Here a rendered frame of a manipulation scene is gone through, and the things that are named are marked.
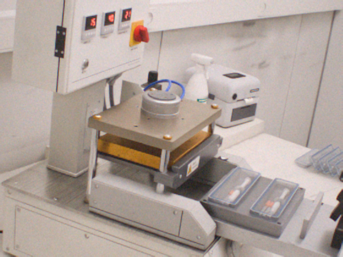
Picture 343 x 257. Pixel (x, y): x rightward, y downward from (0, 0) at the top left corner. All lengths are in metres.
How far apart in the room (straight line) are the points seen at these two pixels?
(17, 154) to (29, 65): 0.66
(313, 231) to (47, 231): 0.54
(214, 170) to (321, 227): 0.30
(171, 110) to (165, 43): 1.01
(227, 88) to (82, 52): 1.04
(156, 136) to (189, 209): 0.15
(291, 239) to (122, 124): 0.39
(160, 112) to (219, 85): 0.97
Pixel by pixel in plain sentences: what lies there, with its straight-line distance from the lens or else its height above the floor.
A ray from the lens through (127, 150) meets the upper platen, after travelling 1.23.
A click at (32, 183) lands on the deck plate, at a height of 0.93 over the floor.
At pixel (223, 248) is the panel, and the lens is 1.24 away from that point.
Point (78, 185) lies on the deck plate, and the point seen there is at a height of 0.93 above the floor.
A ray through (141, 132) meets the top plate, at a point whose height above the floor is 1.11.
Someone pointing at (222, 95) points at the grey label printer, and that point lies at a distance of 2.20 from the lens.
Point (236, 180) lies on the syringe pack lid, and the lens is 1.29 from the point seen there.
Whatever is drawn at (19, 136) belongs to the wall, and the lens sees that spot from 1.83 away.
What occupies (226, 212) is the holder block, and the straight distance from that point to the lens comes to 1.19.
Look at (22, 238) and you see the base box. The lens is 1.37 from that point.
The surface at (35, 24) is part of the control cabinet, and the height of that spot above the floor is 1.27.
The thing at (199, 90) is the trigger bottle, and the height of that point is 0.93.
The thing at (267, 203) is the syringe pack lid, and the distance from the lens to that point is 1.22.
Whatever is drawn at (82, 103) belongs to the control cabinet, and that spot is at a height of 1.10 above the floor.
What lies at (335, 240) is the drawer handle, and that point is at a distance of 1.18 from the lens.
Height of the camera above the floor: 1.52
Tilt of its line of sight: 19 degrees down
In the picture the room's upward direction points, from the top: 8 degrees clockwise
